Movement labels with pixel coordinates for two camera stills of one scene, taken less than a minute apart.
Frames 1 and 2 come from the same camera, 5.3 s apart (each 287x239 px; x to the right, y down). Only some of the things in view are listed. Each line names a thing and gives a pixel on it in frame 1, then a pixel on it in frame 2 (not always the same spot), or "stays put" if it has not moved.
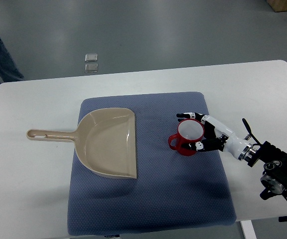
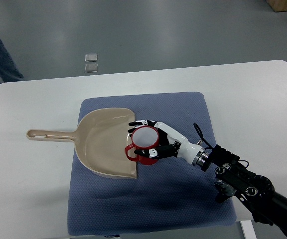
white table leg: x=248 y=229 stays put
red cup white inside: x=189 y=131 to x=143 y=137
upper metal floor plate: x=91 y=58 stays put
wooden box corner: x=285 y=5 stays put
